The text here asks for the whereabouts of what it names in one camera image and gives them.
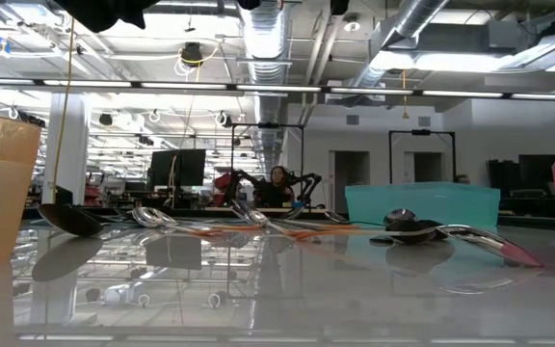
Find long ceiling light strip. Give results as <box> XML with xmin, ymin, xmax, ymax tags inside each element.
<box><xmin>0</xmin><ymin>78</ymin><xmax>555</xmax><ymax>102</ymax></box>

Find black monitor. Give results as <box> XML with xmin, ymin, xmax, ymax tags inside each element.
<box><xmin>147</xmin><ymin>148</ymin><xmax>208</xmax><ymax>189</ymax></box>

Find red chair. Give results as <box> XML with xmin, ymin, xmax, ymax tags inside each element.
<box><xmin>212</xmin><ymin>173</ymin><xmax>234</xmax><ymax>206</ymax></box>

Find pile of spoons on table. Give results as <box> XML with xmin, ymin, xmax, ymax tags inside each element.
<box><xmin>20</xmin><ymin>205</ymin><xmax>555</xmax><ymax>230</ymax></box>

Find teal plastic tray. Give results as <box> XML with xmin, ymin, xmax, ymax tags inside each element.
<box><xmin>344</xmin><ymin>181</ymin><xmax>501</xmax><ymax>228</ymax></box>

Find white pillar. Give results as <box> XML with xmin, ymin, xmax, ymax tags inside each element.
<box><xmin>40</xmin><ymin>93</ymin><xmax>92</xmax><ymax>206</ymax></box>

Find dark cabinets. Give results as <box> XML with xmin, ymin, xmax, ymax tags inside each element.
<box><xmin>486</xmin><ymin>153</ymin><xmax>555</xmax><ymax>216</ymax></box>

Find ribbed silver ventilation duct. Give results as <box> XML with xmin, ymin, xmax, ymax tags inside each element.
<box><xmin>237</xmin><ymin>0</ymin><xmax>292</xmax><ymax>170</ymax></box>

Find black ceiling camera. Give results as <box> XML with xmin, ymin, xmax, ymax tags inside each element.
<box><xmin>180</xmin><ymin>41</ymin><xmax>204</xmax><ymax>67</ymax></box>

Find black frame stand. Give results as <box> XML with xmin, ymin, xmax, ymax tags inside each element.
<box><xmin>387</xmin><ymin>128</ymin><xmax>457</xmax><ymax>184</ymax></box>
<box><xmin>230</xmin><ymin>122</ymin><xmax>306</xmax><ymax>208</ymax></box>

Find yellow hanging cord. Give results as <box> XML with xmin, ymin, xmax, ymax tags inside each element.
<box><xmin>401</xmin><ymin>69</ymin><xmax>411</xmax><ymax>120</ymax></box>

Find yellow cable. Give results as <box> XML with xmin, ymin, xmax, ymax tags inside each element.
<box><xmin>51</xmin><ymin>17</ymin><xmax>77</xmax><ymax>204</ymax></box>

